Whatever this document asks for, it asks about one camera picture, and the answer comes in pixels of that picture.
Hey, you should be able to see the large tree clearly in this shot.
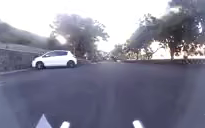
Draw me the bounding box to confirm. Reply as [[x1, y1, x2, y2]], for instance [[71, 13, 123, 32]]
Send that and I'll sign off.
[[49, 13, 110, 61], [124, 0, 205, 62]]

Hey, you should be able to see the white hatchback car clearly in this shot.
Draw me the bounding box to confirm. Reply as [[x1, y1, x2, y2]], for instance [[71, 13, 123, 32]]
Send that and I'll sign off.
[[31, 49, 78, 70]]

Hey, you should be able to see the wooded hillside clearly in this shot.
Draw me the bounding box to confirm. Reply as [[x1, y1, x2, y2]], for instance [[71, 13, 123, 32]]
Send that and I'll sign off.
[[0, 8, 59, 50]]

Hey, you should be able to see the grey asphalt road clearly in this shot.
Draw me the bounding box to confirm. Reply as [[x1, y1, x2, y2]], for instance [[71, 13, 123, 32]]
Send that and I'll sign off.
[[0, 60, 205, 128]]

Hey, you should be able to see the robot's own part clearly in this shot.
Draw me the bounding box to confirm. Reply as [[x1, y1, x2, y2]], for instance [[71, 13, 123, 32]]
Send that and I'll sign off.
[[59, 120, 71, 128], [132, 119, 145, 128]]

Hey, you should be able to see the pale concrete kerb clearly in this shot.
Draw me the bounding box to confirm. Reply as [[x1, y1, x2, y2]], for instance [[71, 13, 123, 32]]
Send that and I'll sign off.
[[0, 67, 34, 78]]

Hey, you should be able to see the low stone wall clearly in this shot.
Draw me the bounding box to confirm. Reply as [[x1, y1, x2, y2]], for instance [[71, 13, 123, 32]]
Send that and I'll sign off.
[[123, 57, 205, 66]]

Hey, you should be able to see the grey stone wall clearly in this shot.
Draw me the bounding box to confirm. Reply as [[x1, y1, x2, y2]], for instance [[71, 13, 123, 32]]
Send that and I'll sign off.
[[0, 39, 49, 74]]

